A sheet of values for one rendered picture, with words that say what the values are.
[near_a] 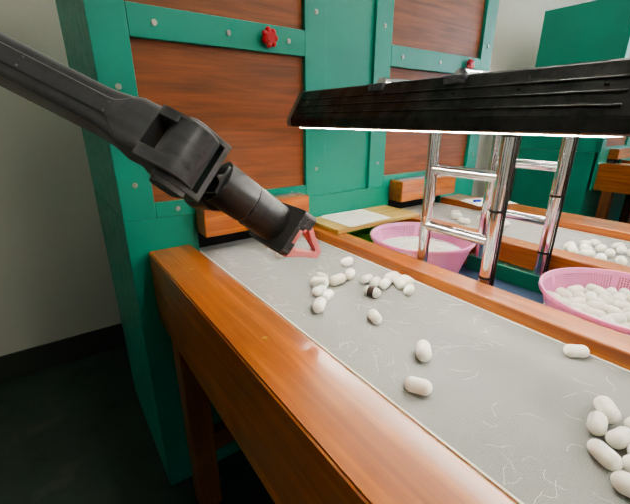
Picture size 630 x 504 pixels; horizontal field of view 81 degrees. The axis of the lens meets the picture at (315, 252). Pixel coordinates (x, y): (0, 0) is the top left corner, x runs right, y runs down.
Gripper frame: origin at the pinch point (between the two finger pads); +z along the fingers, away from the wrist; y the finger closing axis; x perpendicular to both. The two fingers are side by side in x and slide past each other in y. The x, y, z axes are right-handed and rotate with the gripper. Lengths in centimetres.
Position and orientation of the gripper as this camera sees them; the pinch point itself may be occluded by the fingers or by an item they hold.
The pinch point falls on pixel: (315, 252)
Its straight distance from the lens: 58.1
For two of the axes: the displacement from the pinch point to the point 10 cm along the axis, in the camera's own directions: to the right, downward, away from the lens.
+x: -5.3, 8.4, -0.9
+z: 6.2, 4.6, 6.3
